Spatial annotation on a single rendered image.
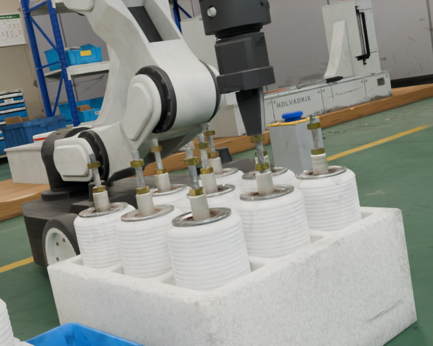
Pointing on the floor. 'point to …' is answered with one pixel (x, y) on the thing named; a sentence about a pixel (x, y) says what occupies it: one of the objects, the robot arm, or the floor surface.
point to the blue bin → (78, 337)
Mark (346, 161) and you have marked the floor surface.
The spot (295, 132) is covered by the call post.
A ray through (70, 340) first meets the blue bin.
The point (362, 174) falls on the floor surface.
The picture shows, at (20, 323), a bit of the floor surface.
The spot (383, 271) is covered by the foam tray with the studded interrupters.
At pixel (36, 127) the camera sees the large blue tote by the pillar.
